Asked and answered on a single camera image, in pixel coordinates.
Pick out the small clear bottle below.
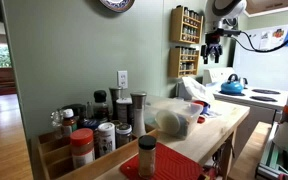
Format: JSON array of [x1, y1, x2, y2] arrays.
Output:
[[85, 101, 95, 120]]

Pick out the black lidded jar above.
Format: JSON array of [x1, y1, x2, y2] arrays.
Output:
[[62, 103, 87, 129]]

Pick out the steel and white grinder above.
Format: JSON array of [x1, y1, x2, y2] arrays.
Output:
[[130, 92, 148, 138]]

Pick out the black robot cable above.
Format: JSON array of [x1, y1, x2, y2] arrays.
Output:
[[230, 11, 288, 54]]

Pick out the white capped red bottle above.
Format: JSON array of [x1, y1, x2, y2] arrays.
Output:
[[61, 108, 78, 138]]

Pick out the patterned decorative wall plate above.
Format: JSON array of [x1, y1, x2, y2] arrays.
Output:
[[99, 0, 136, 13]]

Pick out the wooden spice tray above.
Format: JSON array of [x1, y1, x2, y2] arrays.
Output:
[[30, 124, 159, 180]]

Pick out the white wall power outlet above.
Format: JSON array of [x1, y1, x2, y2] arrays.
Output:
[[117, 70, 129, 90]]

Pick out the blue kettle black handle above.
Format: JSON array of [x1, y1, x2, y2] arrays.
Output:
[[220, 73, 249, 96]]

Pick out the dark steel pepper grinder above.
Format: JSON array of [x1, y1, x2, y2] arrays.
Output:
[[108, 87, 123, 121]]

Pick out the dark jar silver lid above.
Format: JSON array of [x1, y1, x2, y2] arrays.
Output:
[[115, 123, 133, 149]]

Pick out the white labelled spice tin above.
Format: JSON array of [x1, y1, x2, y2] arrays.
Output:
[[116, 97, 133, 125]]

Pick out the black stove burner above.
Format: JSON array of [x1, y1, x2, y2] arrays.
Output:
[[249, 95, 278, 103], [251, 88, 282, 96], [218, 90, 247, 97]]

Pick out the blue lidded jar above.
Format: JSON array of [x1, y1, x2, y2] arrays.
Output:
[[80, 118, 101, 134]]

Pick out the red silicone mat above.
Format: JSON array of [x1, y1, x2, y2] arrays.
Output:
[[119, 142, 205, 180]]

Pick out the white refrigerator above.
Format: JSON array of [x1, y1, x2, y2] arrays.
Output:
[[233, 23, 288, 92]]

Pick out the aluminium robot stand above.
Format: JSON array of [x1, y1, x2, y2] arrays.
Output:
[[255, 121, 288, 180]]

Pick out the spice jar red lid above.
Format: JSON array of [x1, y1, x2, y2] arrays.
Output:
[[69, 128, 96, 170]]

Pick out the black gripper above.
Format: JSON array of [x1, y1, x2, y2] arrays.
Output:
[[200, 32, 223, 65]]

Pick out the clear glass jar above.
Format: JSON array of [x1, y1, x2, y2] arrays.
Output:
[[49, 109, 64, 139]]

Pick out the wooden butcher block table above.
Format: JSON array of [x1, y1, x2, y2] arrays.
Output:
[[93, 98, 252, 180]]

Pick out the orange bowl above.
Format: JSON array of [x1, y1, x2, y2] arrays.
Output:
[[192, 100, 206, 108]]

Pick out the white spice shaker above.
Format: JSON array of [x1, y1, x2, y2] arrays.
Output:
[[97, 122, 117, 157]]

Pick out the white electric stove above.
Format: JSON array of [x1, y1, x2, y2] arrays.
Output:
[[202, 67, 288, 160]]

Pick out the orange picture fridge note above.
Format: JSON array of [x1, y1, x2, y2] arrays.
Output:
[[271, 28, 286, 48]]

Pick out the round white plastic disc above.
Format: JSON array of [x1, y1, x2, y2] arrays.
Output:
[[155, 109, 182, 137]]

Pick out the white paper fridge note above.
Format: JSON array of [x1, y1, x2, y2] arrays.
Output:
[[258, 30, 272, 51]]

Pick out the wooden overhead cabinet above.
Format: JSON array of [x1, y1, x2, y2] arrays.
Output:
[[244, 0, 288, 18]]

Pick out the white crumpled cloth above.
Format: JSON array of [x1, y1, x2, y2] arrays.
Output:
[[180, 76, 215, 103]]

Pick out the black capped dark bottle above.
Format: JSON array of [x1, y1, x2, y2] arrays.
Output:
[[93, 89, 110, 123]]

